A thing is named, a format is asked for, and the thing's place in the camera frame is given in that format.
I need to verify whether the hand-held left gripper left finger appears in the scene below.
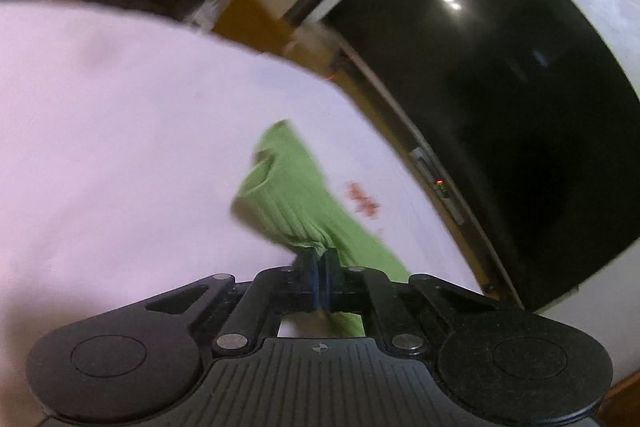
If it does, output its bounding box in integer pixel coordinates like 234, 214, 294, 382
145, 249, 321, 355

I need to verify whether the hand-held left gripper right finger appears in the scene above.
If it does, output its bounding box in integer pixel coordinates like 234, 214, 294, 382
320, 248, 507, 355

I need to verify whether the green ribbed garment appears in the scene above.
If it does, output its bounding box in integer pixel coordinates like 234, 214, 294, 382
231, 119, 412, 338

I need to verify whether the black television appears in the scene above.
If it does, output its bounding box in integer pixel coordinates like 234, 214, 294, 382
320, 0, 640, 313

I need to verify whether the pink floral bedsheet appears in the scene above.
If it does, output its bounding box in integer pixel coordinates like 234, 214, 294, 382
0, 0, 486, 427

